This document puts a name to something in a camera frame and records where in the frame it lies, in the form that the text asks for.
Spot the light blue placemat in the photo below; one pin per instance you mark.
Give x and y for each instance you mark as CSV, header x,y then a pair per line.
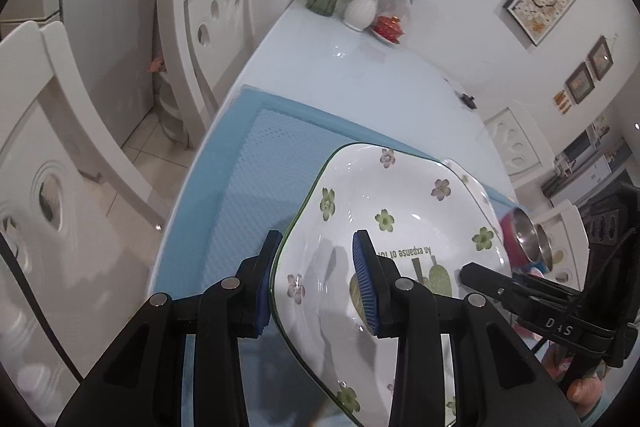
x,y
250,187

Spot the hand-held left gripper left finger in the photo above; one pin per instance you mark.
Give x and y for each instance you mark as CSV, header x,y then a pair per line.
x,y
262,292

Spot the person's right hand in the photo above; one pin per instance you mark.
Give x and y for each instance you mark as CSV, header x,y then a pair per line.
x,y
585,394

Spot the white saucer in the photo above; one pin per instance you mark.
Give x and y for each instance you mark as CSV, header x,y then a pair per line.
x,y
387,40

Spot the small black object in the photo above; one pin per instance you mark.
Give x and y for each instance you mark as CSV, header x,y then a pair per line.
x,y
468,100

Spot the blue steel bowl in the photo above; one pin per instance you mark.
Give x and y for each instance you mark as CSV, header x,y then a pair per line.
x,y
545,247

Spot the large white floral plate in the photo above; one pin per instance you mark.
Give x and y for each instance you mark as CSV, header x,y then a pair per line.
x,y
400,187

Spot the orange wall sticker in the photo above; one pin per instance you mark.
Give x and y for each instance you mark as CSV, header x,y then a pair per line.
x,y
562,101

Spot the red steel bowl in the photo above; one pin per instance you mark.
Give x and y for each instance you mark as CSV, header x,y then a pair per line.
x,y
510,239

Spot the small framed picture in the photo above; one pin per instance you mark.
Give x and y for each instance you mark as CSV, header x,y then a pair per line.
x,y
600,58
580,83

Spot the white microwave oven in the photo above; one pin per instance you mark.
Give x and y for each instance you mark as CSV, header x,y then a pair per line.
x,y
580,147

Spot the small pink object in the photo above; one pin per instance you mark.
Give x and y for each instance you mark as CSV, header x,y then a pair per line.
x,y
157,66

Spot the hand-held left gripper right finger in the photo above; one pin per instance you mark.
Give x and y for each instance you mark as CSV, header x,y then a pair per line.
x,y
364,287

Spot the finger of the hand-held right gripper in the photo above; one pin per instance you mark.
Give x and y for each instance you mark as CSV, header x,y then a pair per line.
x,y
487,279

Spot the tall white cabinet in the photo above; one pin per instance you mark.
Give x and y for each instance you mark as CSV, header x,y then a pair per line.
x,y
110,7

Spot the red teacup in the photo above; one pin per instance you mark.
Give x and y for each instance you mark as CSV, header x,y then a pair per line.
x,y
387,26

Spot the small white floral plate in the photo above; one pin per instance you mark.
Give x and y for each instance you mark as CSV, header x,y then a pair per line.
x,y
475,184

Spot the white dining chair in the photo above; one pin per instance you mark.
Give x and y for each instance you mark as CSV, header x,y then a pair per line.
x,y
185,57
570,232
75,187
520,142

